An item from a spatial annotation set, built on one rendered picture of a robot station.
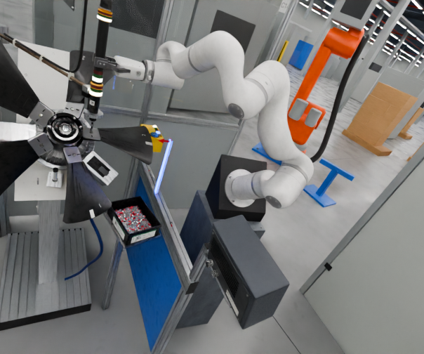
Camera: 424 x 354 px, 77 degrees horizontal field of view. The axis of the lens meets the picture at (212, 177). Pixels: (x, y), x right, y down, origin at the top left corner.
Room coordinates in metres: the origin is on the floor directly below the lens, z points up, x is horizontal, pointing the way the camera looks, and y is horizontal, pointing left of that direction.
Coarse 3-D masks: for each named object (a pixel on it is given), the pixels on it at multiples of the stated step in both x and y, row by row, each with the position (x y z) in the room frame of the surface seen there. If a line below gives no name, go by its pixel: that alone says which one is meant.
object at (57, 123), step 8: (64, 112) 0.85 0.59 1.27; (48, 120) 0.81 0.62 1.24; (56, 120) 0.83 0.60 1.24; (64, 120) 0.84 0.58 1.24; (72, 120) 0.86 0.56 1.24; (48, 128) 0.79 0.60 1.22; (56, 128) 0.81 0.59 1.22; (72, 128) 0.85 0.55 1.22; (80, 128) 0.86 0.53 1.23; (48, 136) 0.80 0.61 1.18; (56, 136) 0.80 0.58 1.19; (64, 136) 0.81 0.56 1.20; (72, 136) 0.83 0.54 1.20; (80, 136) 0.84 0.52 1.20; (56, 144) 0.82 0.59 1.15; (64, 144) 0.80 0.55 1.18; (72, 144) 0.83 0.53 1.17; (80, 144) 0.91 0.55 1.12
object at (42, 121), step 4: (40, 104) 0.84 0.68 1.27; (36, 108) 0.84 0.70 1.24; (40, 108) 0.85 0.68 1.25; (44, 108) 0.85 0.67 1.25; (48, 108) 0.85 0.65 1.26; (32, 112) 0.84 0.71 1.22; (36, 112) 0.84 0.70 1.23; (40, 112) 0.85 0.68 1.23; (44, 112) 0.85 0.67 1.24; (48, 112) 0.85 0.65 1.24; (52, 112) 0.85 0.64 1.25; (32, 116) 0.84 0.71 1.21; (36, 116) 0.84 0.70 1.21; (44, 116) 0.85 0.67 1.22; (48, 116) 0.85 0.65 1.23; (36, 120) 0.85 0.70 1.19; (40, 120) 0.85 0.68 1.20; (44, 120) 0.85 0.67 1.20; (40, 124) 0.85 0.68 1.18; (44, 124) 0.85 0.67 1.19
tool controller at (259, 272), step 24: (240, 216) 0.70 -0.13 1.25; (216, 240) 0.62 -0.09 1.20; (240, 240) 0.61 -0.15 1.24; (216, 264) 0.61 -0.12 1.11; (240, 264) 0.53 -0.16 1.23; (264, 264) 0.55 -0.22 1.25; (240, 288) 0.49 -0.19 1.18; (264, 288) 0.48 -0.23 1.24; (240, 312) 0.48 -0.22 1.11; (264, 312) 0.50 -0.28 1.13
